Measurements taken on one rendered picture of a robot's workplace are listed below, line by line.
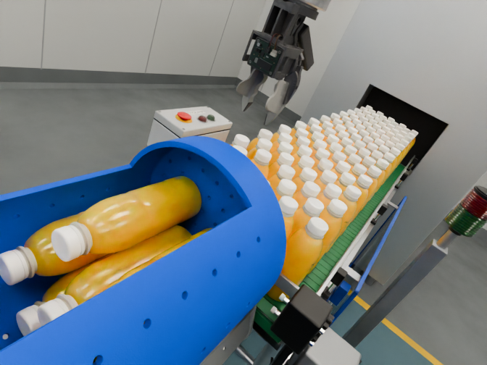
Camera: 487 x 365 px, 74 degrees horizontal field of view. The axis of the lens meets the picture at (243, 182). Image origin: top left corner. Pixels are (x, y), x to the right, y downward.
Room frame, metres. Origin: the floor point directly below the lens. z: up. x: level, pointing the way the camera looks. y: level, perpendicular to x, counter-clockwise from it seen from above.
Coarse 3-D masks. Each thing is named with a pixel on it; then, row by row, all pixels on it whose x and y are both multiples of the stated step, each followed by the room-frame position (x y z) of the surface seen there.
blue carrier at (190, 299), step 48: (192, 144) 0.38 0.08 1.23; (48, 192) 0.30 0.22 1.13; (96, 192) 0.37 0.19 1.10; (240, 192) 0.34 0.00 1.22; (0, 240) 0.25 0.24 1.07; (192, 240) 0.23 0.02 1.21; (240, 240) 0.28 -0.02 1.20; (0, 288) 0.23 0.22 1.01; (48, 288) 0.27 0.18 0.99; (144, 288) 0.17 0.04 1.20; (192, 288) 0.20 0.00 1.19; (240, 288) 0.26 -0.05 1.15; (0, 336) 0.20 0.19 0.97; (48, 336) 0.11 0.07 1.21; (96, 336) 0.13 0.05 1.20; (144, 336) 0.15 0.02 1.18; (192, 336) 0.19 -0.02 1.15
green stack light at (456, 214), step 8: (456, 208) 0.70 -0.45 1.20; (448, 216) 0.70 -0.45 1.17; (456, 216) 0.68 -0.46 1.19; (464, 216) 0.67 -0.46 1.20; (472, 216) 0.67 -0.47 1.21; (448, 224) 0.69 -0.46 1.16; (456, 224) 0.68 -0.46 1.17; (464, 224) 0.67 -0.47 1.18; (472, 224) 0.66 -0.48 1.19; (480, 224) 0.67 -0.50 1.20; (464, 232) 0.67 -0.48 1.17; (472, 232) 0.67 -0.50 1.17
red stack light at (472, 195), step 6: (474, 192) 0.69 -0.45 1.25; (468, 198) 0.69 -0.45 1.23; (474, 198) 0.68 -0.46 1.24; (480, 198) 0.67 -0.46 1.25; (462, 204) 0.69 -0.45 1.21; (468, 204) 0.68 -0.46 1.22; (474, 204) 0.68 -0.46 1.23; (480, 204) 0.67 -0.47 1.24; (486, 204) 0.67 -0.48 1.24; (468, 210) 0.68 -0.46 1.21; (474, 210) 0.67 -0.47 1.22; (480, 210) 0.67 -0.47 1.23; (486, 210) 0.66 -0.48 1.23; (480, 216) 0.67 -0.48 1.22; (486, 216) 0.67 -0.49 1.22
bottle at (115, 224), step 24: (144, 192) 0.35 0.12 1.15; (168, 192) 0.37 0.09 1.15; (192, 192) 0.41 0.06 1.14; (96, 216) 0.28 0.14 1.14; (120, 216) 0.29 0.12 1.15; (144, 216) 0.32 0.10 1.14; (168, 216) 0.35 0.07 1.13; (192, 216) 0.40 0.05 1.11; (96, 240) 0.26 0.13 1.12; (120, 240) 0.28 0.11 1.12
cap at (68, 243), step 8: (56, 232) 0.25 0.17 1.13; (64, 232) 0.25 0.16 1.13; (72, 232) 0.25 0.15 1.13; (56, 240) 0.25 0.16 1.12; (64, 240) 0.24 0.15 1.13; (72, 240) 0.24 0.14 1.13; (80, 240) 0.25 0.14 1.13; (56, 248) 0.25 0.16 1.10; (64, 248) 0.24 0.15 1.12; (72, 248) 0.24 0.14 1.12; (80, 248) 0.25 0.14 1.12; (64, 256) 0.24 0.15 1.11; (72, 256) 0.24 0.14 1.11
